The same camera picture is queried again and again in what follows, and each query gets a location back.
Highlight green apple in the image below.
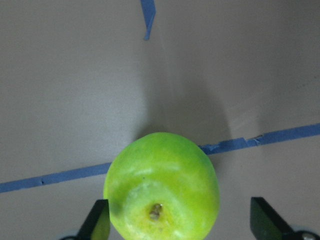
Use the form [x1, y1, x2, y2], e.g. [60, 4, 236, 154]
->
[103, 132, 220, 240]

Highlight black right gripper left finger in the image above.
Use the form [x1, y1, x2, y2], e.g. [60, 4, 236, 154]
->
[76, 199, 111, 240]

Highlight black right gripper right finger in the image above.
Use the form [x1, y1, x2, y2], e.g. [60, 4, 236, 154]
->
[250, 197, 297, 240]

